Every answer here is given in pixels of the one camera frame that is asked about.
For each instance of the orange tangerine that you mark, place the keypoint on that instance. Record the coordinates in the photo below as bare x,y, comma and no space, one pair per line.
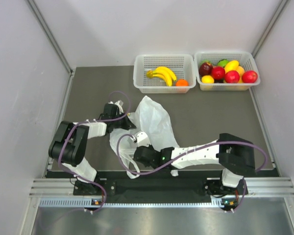
182,83

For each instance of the green lime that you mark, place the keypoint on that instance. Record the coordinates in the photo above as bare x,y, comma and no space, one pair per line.
222,63

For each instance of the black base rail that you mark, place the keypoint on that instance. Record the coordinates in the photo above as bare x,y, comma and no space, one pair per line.
160,187

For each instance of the orange fruit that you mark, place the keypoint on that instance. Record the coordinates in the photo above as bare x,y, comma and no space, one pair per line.
240,70

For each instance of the yellow banana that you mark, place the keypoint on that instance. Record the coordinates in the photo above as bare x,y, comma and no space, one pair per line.
166,74

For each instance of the red apple front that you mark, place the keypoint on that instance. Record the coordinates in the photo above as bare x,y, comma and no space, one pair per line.
232,77

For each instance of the white basket holding fruit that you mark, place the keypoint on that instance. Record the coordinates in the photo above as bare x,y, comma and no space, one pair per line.
245,59

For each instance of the yellow lemon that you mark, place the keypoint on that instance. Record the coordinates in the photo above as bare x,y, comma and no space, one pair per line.
207,79

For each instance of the white plastic bag with fruit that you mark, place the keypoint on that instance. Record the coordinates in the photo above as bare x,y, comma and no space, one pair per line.
151,118

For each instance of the dark red apple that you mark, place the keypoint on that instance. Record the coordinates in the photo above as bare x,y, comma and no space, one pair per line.
205,69

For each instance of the empty white plastic basket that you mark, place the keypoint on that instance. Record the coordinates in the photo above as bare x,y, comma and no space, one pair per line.
181,64

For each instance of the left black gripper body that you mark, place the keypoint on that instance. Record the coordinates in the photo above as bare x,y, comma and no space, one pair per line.
121,123

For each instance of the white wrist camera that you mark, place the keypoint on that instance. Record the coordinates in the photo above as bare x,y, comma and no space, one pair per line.
141,139
119,104

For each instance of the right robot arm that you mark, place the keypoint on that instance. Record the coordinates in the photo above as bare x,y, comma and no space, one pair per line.
237,159

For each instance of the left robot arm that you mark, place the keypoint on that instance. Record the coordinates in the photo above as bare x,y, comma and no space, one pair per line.
69,143

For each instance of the grey slotted cable duct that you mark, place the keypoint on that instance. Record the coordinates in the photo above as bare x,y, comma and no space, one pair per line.
94,203

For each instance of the red apple middle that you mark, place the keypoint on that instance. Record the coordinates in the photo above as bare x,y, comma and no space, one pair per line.
218,72

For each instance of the red apple right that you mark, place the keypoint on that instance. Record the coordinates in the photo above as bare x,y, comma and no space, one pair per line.
249,76

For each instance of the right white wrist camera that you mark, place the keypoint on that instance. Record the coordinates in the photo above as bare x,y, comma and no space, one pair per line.
141,139

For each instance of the yellow mango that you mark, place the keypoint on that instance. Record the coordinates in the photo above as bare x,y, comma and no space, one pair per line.
231,66

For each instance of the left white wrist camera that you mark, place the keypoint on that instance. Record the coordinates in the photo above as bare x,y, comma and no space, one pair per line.
119,104

